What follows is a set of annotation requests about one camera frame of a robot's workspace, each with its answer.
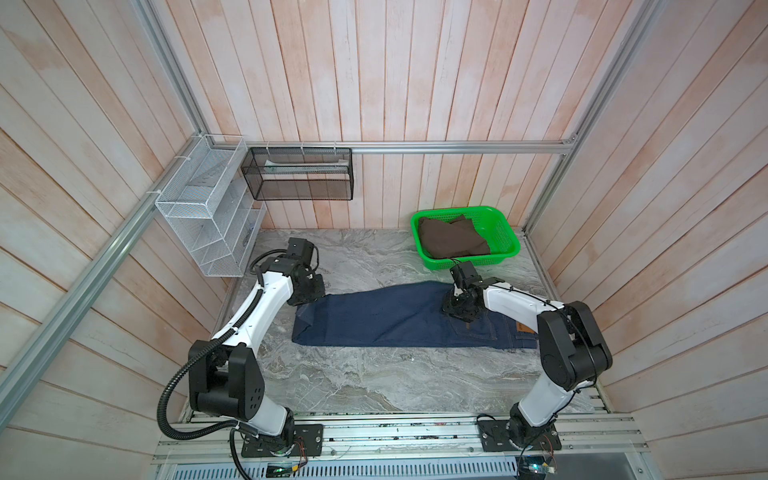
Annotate black mesh wall basket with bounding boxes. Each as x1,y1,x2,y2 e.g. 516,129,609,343
240,146,355,201

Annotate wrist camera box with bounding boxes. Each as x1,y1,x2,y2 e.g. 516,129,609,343
450,261,483,290
285,237,316,266

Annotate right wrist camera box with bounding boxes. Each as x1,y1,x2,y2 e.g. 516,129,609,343
450,261,483,290

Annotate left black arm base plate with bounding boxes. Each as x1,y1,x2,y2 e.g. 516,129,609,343
241,423,324,459

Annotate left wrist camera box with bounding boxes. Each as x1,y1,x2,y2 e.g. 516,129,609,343
285,237,316,266

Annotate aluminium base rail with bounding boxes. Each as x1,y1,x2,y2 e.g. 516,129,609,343
148,413,662,479

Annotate folded dark brown trousers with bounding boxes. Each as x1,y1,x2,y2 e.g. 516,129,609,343
417,215,491,259

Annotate horizontal aluminium wall rail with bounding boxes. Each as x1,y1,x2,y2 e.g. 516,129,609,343
244,140,575,155

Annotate green perforated plastic basket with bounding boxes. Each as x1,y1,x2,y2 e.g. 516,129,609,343
410,206,521,270

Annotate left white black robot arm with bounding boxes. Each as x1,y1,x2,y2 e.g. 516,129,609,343
187,250,325,449

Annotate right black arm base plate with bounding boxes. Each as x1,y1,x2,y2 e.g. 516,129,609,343
475,414,562,452

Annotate white wire mesh shelf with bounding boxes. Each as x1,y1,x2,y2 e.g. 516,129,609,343
155,134,267,278

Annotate black corrugated cable hose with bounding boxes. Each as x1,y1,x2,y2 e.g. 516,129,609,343
155,248,289,480

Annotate dark blue denim jeans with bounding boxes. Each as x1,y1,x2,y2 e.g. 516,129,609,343
292,281,538,350

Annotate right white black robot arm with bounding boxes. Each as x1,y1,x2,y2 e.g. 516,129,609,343
442,262,613,450

